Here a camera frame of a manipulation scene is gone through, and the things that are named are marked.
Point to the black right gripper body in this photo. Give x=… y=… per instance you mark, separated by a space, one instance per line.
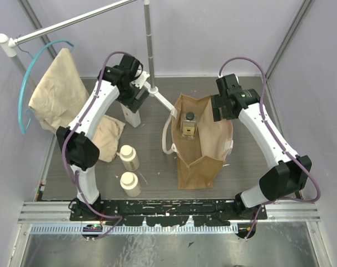
x=218 y=101

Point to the metal clothes rack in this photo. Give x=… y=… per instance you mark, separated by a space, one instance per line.
x=122 y=29

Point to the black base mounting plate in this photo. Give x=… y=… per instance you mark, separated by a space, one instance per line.
x=204 y=212

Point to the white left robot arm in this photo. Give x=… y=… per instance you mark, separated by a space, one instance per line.
x=122 y=83

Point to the beige bottle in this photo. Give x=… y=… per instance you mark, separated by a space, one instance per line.
x=129 y=158
x=130 y=184

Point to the clear glass perfume bottle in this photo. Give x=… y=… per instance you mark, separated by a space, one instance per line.
x=189 y=125

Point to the white bottle with dark cap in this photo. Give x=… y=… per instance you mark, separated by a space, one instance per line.
x=132 y=118

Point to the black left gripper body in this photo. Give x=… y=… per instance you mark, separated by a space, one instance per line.
x=139 y=100

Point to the beige bottle upper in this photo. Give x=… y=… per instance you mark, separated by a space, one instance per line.
x=129 y=158

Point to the beige cloth garment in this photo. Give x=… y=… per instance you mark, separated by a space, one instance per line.
x=59 y=97

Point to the brown canvas tote bag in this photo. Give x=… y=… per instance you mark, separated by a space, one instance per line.
x=201 y=159

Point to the beige bottle lower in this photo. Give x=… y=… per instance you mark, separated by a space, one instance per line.
x=130 y=184

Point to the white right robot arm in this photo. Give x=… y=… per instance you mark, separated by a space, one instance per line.
x=285 y=175

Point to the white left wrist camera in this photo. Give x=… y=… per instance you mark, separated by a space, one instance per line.
x=141 y=79

